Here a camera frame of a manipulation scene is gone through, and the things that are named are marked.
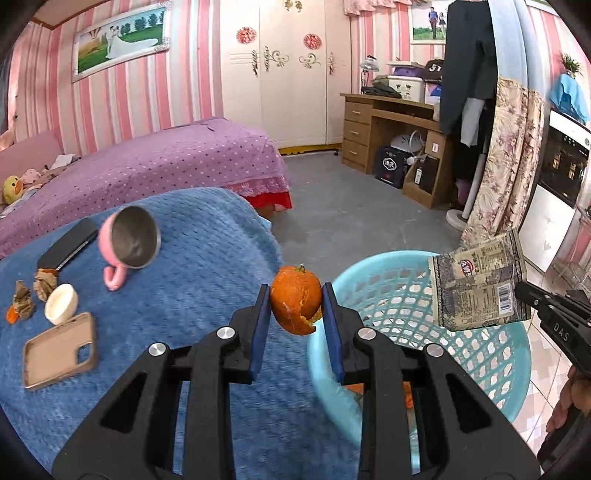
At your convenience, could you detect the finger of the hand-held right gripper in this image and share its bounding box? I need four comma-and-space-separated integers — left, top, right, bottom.
514, 281, 591, 370

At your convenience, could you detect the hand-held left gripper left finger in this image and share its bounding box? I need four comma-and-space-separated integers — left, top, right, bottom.
52, 284, 271, 480

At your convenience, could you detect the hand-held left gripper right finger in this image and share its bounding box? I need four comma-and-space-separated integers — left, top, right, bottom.
322, 281, 541, 480

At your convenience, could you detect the light blue plastic basket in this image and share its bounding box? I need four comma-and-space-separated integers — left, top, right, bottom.
307, 250, 532, 448

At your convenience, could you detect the grey printed snack wrapper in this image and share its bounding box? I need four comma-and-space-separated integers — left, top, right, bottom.
428, 229, 533, 330

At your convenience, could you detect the cream round lid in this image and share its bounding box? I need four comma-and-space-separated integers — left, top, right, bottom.
44, 283, 79, 326

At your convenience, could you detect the brown paper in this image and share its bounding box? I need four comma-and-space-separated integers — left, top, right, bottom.
11, 280, 35, 320
33, 269, 58, 302

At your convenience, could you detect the person's right hand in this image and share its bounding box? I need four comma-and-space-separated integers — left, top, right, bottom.
546, 364, 591, 435

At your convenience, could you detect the blue knitted blanket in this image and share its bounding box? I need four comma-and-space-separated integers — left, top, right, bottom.
0, 186, 365, 476

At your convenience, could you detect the white and black cabinet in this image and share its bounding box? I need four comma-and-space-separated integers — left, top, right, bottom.
519, 108, 591, 273

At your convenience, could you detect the white standing fan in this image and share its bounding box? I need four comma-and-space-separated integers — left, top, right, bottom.
445, 150, 489, 230

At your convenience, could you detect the pink steel-lined cup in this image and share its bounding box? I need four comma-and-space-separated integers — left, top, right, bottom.
98, 205, 161, 291

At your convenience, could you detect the black printed box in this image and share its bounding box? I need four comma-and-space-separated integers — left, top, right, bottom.
373, 145, 411, 189

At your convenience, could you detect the floral and light blue curtain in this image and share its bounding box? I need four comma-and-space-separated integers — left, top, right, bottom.
459, 0, 548, 250

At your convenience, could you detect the black bag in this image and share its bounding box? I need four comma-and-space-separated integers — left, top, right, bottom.
416, 156, 439, 195

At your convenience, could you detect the purple polka dot bed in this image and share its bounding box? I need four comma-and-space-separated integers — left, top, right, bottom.
0, 117, 293, 259

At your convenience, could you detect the tan phone case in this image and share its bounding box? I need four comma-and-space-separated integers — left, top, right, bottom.
22, 312, 99, 391

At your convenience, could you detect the wooden desk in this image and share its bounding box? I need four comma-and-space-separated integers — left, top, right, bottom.
340, 92, 455, 209

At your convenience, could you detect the white round appliance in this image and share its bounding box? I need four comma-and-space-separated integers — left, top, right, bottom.
390, 130, 428, 155

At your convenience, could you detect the black smartphone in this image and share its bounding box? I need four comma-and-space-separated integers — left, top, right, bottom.
37, 217, 100, 271

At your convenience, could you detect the light blue cloth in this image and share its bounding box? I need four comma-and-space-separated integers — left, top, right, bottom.
549, 74, 591, 124

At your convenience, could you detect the white wardrobe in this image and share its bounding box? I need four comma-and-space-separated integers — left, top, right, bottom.
219, 0, 354, 155

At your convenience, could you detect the black clothes pile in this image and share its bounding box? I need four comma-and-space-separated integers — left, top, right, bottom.
372, 80, 402, 99

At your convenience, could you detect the white storage box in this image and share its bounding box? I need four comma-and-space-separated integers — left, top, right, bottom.
387, 74, 426, 102

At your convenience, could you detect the green potted plant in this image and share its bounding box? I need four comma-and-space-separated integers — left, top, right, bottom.
558, 52, 583, 78

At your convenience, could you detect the desk lamp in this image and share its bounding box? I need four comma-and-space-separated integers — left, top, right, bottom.
360, 55, 380, 95

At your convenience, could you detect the black hanging jacket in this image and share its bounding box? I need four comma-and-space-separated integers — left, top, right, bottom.
438, 0, 498, 137

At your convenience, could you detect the yellow duck plush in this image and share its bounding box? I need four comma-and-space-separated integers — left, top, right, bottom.
2, 174, 25, 205

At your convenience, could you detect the pink headboard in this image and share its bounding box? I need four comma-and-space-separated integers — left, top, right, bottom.
0, 129, 65, 183

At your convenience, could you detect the framed wedding picture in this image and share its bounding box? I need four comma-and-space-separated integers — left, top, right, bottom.
70, 0, 172, 84

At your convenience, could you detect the pink floral valance curtain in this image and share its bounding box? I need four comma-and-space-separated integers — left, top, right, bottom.
342, 0, 416, 14

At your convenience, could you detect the framed wall photo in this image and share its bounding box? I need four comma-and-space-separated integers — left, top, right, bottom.
410, 0, 451, 45

